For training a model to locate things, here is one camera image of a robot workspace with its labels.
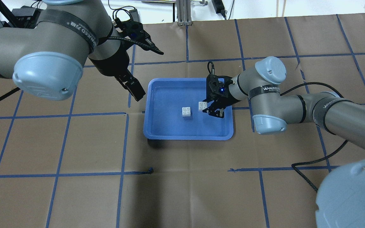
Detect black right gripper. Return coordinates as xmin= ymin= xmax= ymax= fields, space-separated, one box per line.
xmin=202 ymin=74 xmax=234 ymax=118

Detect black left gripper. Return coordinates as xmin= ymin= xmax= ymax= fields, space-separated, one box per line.
xmin=89 ymin=19 xmax=164 ymax=102

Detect blue plastic tray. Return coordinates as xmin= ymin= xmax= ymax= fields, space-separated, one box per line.
xmin=143 ymin=78 xmax=234 ymax=141

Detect black power adapter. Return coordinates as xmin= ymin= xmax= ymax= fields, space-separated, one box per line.
xmin=211 ymin=0 xmax=226 ymax=18

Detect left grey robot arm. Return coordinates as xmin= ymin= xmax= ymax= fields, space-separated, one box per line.
xmin=0 ymin=0 xmax=164 ymax=101

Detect aluminium frame post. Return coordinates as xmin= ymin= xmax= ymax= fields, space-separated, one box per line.
xmin=176 ymin=0 xmax=192 ymax=26

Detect black braided cable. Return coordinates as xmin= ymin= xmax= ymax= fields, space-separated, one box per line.
xmin=279 ymin=82 xmax=349 ymax=193

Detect white toy block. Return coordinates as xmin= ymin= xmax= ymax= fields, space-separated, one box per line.
xmin=182 ymin=107 xmax=192 ymax=118
xmin=198 ymin=101 xmax=208 ymax=111

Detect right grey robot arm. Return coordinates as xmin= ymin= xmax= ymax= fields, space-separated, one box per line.
xmin=203 ymin=56 xmax=365 ymax=228

